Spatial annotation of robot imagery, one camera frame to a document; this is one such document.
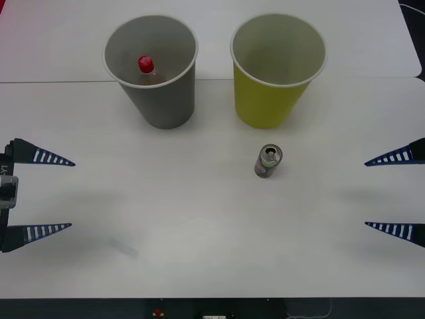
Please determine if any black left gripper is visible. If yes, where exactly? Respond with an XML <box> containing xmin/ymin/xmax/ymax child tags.
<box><xmin>0</xmin><ymin>138</ymin><xmax>76</xmax><ymax>254</ymax></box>

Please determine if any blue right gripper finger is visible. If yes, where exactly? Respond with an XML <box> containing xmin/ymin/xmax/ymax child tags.
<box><xmin>364</xmin><ymin>137</ymin><xmax>425</xmax><ymax>167</ymax></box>
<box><xmin>364</xmin><ymin>221</ymin><xmax>425</xmax><ymax>249</ymax></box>

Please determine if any black drink can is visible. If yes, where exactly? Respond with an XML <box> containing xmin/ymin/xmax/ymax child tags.
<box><xmin>254</xmin><ymin>143</ymin><xmax>284</xmax><ymax>179</ymax></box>

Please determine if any grey plastic bin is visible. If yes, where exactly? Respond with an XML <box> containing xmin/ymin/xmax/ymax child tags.
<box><xmin>102</xmin><ymin>13</ymin><xmax>199</xmax><ymax>130</ymax></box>

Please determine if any clear bottle with red cap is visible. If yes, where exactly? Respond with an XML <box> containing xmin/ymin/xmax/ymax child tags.
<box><xmin>137</xmin><ymin>54</ymin><xmax>169</xmax><ymax>88</ymax></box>

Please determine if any dark robot torso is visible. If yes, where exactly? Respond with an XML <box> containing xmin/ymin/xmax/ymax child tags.
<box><xmin>142</xmin><ymin>298</ymin><xmax>290</xmax><ymax>319</ymax></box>

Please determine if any white cable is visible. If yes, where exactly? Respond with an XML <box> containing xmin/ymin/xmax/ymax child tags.
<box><xmin>287</xmin><ymin>298</ymin><xmax>333</xmax><ymax>319</ymax></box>
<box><xmin>399</xmin><ymin>3</ymin><xmax>425</xmax><ymax>17</ymax></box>

